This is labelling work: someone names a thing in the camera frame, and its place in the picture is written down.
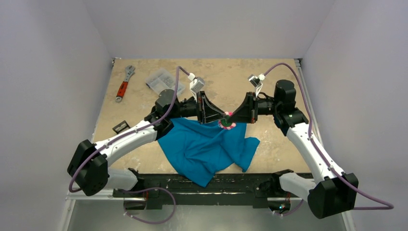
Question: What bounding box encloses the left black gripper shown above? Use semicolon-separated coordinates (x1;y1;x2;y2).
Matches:
168;91;226;125

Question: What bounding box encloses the pink flower brooch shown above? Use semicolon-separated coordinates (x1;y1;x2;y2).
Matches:
218;112;236;130

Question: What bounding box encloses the blue t-shirt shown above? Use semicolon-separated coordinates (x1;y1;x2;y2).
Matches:
158;118;260;187

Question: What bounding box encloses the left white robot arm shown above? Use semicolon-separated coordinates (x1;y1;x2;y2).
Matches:
67;90;229;197

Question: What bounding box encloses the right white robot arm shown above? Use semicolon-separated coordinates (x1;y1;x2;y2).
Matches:
227;80;358;219

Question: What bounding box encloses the clear plastic organizer box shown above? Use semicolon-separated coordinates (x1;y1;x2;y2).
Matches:
145;68;176;95

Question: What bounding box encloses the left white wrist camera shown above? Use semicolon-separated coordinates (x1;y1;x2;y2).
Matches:
188;73;205;100

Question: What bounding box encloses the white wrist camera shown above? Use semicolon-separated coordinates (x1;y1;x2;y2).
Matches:
188;73;205;100
248;74;265;97

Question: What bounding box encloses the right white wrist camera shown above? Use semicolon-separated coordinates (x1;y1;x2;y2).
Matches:
248;74;265;97

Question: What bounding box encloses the small black square frame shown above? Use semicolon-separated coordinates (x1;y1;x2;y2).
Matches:
112;120;130;134

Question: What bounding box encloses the red handled adjustable wrench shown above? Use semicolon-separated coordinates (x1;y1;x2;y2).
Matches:
115;65;135;103

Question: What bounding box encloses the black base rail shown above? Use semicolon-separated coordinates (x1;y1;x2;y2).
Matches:
113;172;296;213

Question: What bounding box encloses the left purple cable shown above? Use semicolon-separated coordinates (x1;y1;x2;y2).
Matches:
68;66;192;193

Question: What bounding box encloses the purple cable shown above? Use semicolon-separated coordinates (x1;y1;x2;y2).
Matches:
68;66;192;193
263;62;395;210

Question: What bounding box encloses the aluminium frame rail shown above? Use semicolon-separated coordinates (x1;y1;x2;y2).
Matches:
58;190;355;231

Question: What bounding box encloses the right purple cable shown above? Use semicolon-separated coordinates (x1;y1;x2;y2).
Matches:
263;62;395;210

